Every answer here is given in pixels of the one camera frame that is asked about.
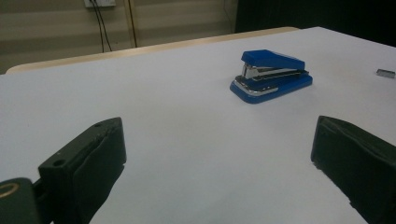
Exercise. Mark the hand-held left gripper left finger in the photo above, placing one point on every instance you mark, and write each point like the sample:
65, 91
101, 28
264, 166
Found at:
84, 168

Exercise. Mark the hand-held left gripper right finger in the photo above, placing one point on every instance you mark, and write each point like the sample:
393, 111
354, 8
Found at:
358, 161

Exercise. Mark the silver staple strip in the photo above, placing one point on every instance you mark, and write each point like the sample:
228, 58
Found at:
385, 73

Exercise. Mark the blue stapler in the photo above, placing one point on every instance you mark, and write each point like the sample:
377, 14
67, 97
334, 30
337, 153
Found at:
267, 59

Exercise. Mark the white table cover sheet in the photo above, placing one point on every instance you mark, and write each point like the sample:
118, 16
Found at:
186, 124

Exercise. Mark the dark curtain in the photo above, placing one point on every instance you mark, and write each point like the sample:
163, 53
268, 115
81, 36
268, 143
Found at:
311, 12

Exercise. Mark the white wall socket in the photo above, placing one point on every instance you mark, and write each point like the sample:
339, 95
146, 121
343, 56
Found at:
102, 2

